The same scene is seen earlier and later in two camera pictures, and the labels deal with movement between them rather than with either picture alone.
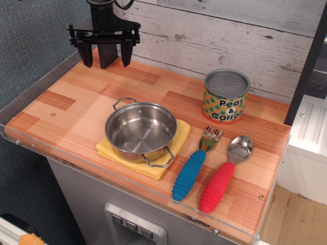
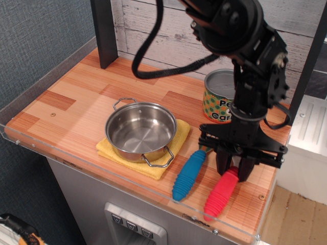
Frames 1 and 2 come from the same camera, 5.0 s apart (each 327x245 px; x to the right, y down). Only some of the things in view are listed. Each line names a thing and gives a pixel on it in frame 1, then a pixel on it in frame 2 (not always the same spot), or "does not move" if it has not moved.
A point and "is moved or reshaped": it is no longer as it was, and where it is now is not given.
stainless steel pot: (135, 131) does not move
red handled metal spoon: (239, 148) is moved or reshaped
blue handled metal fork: (190, 171) does not move
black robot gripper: (103, 27) -> (243, 138)
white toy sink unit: (303, 170) does not move
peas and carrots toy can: (225, 95) does not move
